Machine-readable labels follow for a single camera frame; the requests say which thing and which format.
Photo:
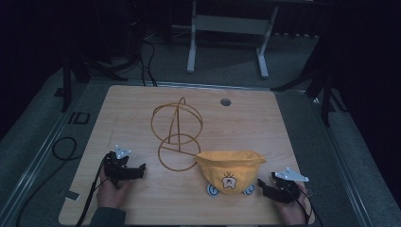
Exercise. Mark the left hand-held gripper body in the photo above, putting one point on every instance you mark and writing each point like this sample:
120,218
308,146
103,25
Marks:
116,164

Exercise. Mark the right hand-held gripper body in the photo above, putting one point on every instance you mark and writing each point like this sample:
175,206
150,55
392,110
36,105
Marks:
288,186

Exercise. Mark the yellow hat with cartoon print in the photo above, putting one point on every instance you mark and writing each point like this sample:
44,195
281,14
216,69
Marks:
229,171

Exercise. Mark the person's right hand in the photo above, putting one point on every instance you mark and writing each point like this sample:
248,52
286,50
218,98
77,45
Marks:
293,212

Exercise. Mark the person's left hand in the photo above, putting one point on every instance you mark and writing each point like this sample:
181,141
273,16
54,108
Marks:
111,195

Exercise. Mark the round table grommet hole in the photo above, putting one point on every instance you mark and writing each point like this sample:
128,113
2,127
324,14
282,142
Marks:
225,102

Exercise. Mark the black metal stand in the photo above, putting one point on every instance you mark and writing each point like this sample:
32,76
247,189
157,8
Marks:
66,85
327,94

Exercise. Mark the white desk frame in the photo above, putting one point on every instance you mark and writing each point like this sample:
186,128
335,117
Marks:
231,25

